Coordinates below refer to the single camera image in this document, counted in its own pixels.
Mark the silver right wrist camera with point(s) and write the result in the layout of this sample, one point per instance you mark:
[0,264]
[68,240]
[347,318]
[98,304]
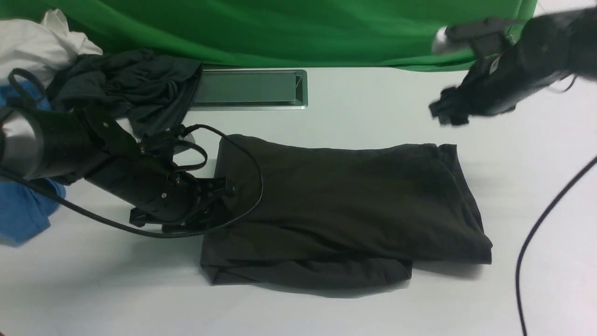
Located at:
[450,39]

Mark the metal table cable hatch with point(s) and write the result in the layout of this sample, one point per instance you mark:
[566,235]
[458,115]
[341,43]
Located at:
[251,90]

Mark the dark teal crumpled garment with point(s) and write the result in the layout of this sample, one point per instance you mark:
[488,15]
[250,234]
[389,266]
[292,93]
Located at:
[153,91]

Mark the dark gray long-sleeve top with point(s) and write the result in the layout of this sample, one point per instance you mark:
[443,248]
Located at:
[331,219]

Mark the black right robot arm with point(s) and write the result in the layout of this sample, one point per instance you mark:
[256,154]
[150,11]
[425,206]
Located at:
[583,51]

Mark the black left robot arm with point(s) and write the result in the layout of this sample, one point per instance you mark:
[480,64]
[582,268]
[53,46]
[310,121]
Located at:
[89,145]

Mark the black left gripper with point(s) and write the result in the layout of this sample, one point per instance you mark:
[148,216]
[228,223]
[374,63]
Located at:
[145,175]

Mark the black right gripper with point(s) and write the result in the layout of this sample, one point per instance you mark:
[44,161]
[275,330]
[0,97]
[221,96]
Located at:
[538,59]

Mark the green backdrop cloth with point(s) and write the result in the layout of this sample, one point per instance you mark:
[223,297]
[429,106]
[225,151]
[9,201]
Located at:
[279,33]

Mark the blue crumpled garment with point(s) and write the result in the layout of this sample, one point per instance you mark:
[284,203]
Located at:
[24,213]

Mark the white crumpled garment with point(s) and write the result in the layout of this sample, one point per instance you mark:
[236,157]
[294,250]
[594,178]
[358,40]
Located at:
[41,48]

